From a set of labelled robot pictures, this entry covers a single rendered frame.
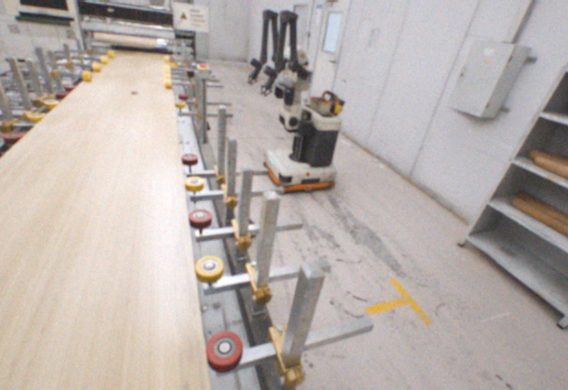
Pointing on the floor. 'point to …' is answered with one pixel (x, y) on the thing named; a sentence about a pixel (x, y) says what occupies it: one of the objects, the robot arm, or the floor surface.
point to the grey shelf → (550, 113)
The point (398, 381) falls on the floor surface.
